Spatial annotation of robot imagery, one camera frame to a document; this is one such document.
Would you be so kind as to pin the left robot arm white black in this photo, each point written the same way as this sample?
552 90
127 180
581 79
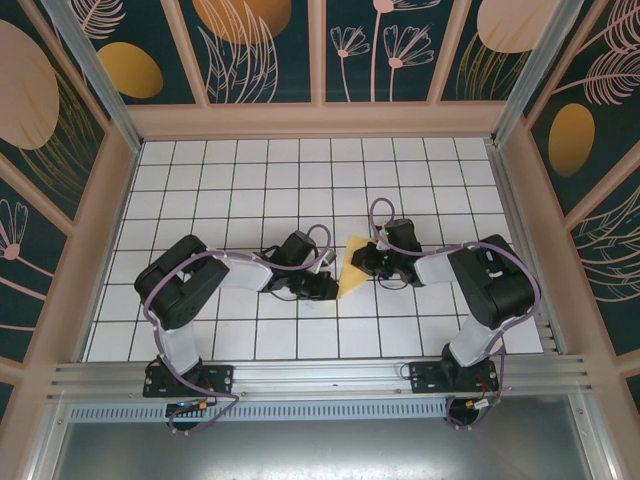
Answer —
182 347

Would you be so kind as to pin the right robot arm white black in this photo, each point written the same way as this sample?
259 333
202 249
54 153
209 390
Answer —
472 345

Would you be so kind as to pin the grey metal sheet panel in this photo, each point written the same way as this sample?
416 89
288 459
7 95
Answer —
320 450

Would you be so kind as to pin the small green circuit board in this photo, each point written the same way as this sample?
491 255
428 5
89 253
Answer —
482 405

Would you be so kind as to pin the small circuit board blue light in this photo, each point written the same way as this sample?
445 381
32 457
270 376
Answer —
180 407

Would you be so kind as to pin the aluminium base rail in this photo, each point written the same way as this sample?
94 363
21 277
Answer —
320 375

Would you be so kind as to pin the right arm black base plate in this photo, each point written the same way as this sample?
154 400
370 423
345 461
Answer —
425 380

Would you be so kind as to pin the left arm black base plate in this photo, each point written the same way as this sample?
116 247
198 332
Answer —
220 380

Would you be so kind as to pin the aluminium side rail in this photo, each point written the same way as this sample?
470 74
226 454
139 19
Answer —
520 225

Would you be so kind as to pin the aluminium corner post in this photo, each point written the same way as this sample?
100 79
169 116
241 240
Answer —
100 85
530 75

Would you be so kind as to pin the aluminium frame bar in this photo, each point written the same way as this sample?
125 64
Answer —
45 440
597 440

